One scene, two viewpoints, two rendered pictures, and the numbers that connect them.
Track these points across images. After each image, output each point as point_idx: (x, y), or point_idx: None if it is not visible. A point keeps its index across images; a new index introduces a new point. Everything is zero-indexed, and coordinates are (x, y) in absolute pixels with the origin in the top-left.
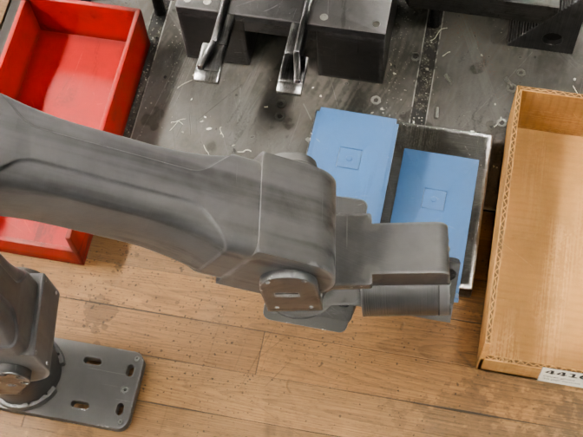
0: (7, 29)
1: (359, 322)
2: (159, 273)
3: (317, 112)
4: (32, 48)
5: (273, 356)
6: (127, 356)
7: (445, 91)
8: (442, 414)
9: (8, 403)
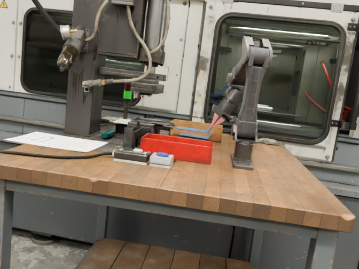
0: None
1: (215, 145)
2: None
3: (177, 128)
4: None
5: (225, 150)
6: (233, 154)
7: None
8: (230, 144)
9: (251, 159)
